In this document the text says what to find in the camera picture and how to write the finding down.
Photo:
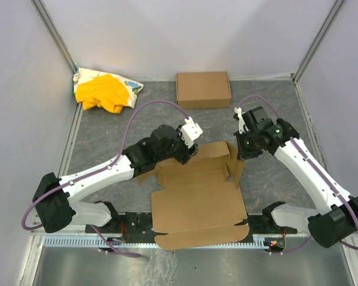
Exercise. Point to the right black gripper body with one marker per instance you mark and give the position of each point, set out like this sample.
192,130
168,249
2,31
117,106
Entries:
245,146

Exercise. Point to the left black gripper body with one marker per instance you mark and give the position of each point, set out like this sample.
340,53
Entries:
184,152

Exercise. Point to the cardboard box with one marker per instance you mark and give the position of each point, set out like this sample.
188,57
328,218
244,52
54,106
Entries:
201,202
203,90

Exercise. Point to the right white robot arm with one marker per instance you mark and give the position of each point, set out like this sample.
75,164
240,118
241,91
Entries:
335,215

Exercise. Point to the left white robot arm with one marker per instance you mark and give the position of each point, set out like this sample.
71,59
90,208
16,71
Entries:
59,201

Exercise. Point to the folded cardboard box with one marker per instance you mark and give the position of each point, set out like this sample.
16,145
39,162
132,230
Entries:
203,90

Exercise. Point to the yellow cloth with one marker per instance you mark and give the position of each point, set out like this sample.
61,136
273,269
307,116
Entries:
104,92

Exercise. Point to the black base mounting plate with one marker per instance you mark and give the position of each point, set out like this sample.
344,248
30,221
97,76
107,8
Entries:
134,227

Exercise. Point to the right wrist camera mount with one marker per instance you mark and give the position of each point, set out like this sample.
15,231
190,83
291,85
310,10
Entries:
238,116

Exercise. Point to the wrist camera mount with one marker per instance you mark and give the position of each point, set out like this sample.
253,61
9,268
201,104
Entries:
190,131
238,116

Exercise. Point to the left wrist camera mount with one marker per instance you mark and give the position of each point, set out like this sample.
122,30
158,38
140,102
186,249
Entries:
190,131

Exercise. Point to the right aluminium corner post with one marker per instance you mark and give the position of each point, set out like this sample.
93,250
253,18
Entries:
321,34

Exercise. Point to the aluminium corner post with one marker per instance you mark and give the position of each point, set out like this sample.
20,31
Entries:
321,34
47,21

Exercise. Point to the slotted cable duct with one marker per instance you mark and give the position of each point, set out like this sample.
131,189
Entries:
95,241

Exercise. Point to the left aluminium corner post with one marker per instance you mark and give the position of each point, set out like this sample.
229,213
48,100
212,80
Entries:
47,21

